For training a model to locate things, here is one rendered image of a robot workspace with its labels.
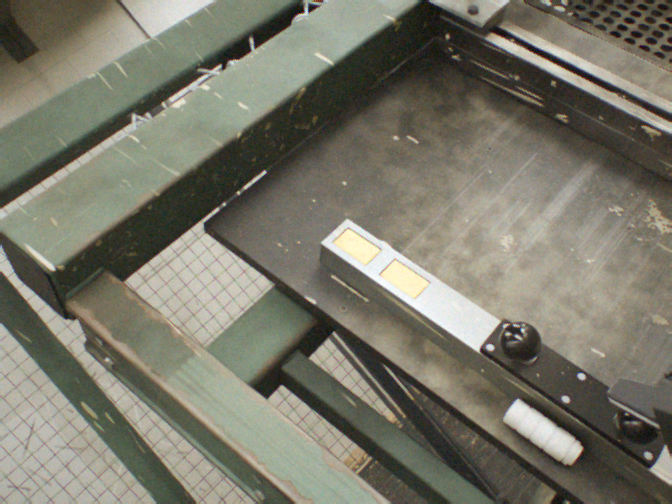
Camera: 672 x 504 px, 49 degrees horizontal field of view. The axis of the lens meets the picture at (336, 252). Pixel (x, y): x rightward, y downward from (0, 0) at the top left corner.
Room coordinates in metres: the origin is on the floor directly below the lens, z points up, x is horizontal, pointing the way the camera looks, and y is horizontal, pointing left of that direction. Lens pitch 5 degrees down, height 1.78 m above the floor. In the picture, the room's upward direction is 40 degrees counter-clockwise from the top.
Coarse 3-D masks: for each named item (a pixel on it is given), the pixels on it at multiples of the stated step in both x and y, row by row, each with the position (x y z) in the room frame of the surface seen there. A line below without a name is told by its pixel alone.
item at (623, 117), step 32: (448, 0) 1.06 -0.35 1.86; (480, 0) 1.07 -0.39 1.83; (512, 0) 1.07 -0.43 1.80; (448, 32) 1.11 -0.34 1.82; (480, 32) 1.07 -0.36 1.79; (512, 32) 1.08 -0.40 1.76; (480, 64) 1.10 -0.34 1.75; (512, 64) 1.06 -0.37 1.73; (544, 64) 1.03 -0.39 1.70; (576, 64) 1.03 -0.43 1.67; (512, 96) 1.09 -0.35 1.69; (544, 96) 1.05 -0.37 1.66; (576, 96) 1.01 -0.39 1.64; (608, 96) 0.99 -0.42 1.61; (640, 96) 0.99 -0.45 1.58; (576, 128) 1.04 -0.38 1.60; (608, 128) 1.00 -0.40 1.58; (640, 128) 0.97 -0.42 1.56; (640, 160) 0.99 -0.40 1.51
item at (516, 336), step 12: (516, 324) 0.65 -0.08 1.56; (528, 324) 0.65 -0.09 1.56; (504, 336) 0.65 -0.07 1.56; (516, 336) 0.64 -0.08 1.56; (528, 336) 0.64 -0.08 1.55; (540, 336) 0.65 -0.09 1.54; (504, 348) 0.65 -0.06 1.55; (516, 348) 0.64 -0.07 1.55; (528, 348) 0.64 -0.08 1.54; (540, 348) 0.65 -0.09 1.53; (516, 360) 0.65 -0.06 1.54; (528, 360) 0.65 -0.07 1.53
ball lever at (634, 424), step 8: (616, 416) 0.61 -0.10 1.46; (624, 416) 0.60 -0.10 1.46; (632, 416) 0.59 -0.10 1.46; (616, 424) 0.61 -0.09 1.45; (624, 424) 0.60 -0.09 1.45; (632, 424) 0.59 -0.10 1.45; (640, 424) 0.59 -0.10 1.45; (624, 432) 0.60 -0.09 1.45; (632, 432) 0.59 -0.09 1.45; (640, 432) 0.59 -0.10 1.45; (648, 432) 0.59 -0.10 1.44; (656, 432) 0.59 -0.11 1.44; (632, 440) 0.60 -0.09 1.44; (640, 440) 0.59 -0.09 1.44; (648, 440) 0.59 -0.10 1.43
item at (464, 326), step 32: (352, 224) 0.88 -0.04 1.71; (320, 256) 0.88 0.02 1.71; (384, 256) 0.85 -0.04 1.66; (384, 288) 0.82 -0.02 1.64; (448, 288) 0.82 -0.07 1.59; (416, 320) 0.81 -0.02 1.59; (448, 320) 0.79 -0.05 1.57; (480, 320) 0.79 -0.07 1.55; (448, 352) 0.80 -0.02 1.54; (512, 384) 0.75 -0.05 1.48; (544, 416) 0.75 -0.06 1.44; (608, 448) 0.70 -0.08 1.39; (640, 480) 0.70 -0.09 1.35
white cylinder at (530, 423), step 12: (516, 408) 0.73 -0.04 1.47; (528, 408) 0.73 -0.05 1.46; (504, 420) 0.74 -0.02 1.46; (516, 420) 0.73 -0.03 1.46; (528, 420) 0.72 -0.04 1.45; (540, 420) 0.72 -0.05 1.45; (528, 432) 0.72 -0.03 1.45; (540, 432) 0.72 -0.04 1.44; (552, 432) 0.71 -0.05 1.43; (564, 432) 0.72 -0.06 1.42; (540, 444) 0.72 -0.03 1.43; (552, 444) 0.71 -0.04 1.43; (564, 444) 0.71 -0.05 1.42; (576, 444) 0.71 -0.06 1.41; (552, 456) 0.72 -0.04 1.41; (564, 456) 0.71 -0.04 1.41; (576, 456) 0.70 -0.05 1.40
